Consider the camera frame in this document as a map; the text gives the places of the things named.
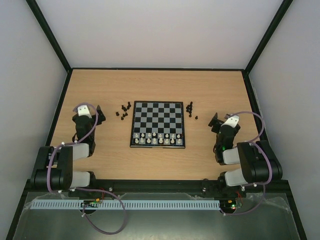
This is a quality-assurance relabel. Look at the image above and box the purple cable loop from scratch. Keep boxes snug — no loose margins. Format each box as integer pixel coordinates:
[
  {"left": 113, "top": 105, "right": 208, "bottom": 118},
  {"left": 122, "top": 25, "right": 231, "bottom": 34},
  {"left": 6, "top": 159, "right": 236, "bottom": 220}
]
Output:
[{"left": 81, "top": 189, "right": 127, "bottom": 236}]

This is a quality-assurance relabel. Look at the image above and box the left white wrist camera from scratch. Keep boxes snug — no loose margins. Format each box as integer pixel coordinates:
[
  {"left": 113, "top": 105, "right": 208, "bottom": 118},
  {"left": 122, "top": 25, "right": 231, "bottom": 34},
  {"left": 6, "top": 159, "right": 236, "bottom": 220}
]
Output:
[{"left": 73, "top": 103, "right": 92, "bottom": 119}]

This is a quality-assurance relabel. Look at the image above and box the black white chess board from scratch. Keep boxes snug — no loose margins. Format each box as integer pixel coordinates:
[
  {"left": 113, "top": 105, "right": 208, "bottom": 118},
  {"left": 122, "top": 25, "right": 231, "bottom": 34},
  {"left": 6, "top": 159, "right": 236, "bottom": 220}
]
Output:
[{"left": 129, "top": 100, "right": 186, "bottom": 149}]

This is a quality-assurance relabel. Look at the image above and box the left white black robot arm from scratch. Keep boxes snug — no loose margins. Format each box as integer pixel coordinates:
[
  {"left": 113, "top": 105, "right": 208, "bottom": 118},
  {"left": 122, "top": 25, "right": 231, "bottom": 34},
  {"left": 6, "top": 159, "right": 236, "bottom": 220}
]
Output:
[{"left": 30, "top": 103, "right": 106, "bottom": 193}]

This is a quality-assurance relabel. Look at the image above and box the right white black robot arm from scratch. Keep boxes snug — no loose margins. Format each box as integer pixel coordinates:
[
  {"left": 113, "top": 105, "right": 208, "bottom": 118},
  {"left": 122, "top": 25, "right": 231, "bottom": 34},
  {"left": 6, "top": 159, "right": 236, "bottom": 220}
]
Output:
[{"left": 208, "top": 111, "right": 283, "bottom": 196}]

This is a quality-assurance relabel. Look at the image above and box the grey slotted cable duct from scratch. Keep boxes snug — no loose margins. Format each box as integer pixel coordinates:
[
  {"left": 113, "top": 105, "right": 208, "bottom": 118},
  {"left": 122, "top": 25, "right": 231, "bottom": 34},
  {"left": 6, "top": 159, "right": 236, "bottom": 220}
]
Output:
[{"left": 30, "top": 199, "right": 221, "bottom": 211}]

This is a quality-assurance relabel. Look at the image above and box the black aluminium frame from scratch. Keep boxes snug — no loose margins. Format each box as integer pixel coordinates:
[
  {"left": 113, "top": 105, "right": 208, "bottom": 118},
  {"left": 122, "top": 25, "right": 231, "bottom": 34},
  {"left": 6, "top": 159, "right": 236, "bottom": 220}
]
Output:
[{"left": 6, "top": 0, "right": 307, "bottom": 240}]

